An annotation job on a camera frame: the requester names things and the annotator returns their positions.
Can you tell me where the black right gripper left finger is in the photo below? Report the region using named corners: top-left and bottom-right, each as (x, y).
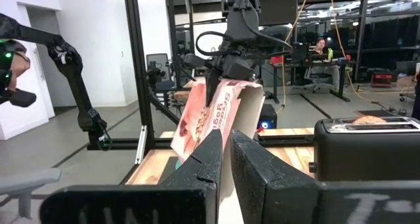
top-left (39, 129), bottom-right (224, 224)

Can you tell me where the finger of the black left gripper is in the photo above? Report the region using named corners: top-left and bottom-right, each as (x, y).
top-left (205, 68), bottom-right (224, 108)

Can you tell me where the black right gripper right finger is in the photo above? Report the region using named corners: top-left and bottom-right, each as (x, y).
top-left (229, 129), bottom-right (420, 224)

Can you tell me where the black computer tower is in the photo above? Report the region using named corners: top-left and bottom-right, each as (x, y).
top-left (257, 104), bottom-right (278, 129)

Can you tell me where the person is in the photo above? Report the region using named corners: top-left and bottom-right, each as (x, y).
top-left (306, 36), bottom-right (343, 89)

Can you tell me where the black toaster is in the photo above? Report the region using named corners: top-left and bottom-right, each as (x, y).
top-left (308, 116), bottom-right (420, 182)

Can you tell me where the black office desk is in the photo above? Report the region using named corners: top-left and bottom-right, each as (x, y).
top-left (271, 59), bottom-right (358, 104)

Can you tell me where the toast slice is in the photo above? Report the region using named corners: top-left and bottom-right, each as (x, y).
top-left (352, 114), bottom-right (388, 125)

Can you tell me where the red crate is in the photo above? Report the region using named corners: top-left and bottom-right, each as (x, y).
top-left (370, 73), bottom-right (393, 88)

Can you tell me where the person's hand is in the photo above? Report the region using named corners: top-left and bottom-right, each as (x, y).
top-left (8, 51), bottom-right (32, 92)

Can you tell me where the yellow hanging cable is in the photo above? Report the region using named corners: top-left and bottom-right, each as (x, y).
top-left (329, 0), bottom-right (380, 104)
top-left (277, 0), bottom-right (312, 115)

